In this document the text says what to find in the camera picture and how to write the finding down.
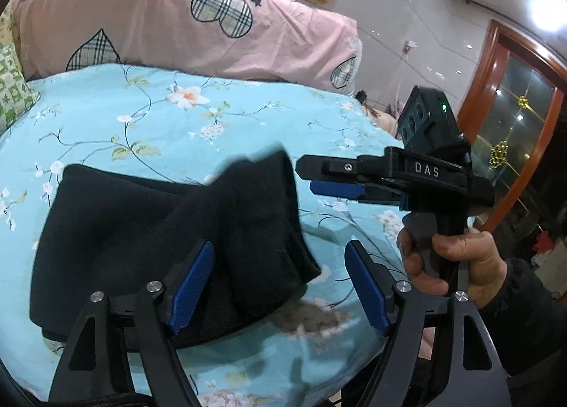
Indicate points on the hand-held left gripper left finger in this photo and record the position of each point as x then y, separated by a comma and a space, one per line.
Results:
192, 287

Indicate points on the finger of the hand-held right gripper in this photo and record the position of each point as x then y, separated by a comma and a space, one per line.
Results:
328, 165
336, 189

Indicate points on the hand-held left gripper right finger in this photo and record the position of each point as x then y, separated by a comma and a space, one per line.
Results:
367, 287

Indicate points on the black pants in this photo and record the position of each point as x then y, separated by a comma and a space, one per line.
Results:
110, 234

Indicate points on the person's right forearm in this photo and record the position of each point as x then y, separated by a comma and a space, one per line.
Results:
527, 323

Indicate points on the person's right hand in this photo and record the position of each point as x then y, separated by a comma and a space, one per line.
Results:
483, 265

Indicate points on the small black object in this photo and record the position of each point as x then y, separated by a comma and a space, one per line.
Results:
361, 98

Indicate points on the wooden door with glass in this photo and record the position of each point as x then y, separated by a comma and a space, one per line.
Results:
487, 70

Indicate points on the blue floral bedsheet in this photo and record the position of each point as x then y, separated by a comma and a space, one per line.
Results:
133, 123

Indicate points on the dark curtain rod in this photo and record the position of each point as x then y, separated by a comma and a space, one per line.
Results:
491, 6

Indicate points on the pink quilt with heart prints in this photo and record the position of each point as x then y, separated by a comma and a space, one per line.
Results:
155, 13

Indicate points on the green checked pillow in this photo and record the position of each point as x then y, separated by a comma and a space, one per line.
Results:
11, 88

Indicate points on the yellow printed pillow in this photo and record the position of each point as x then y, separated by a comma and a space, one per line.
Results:
6, 26

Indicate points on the white wall socket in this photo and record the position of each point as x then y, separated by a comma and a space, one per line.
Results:
409, 45

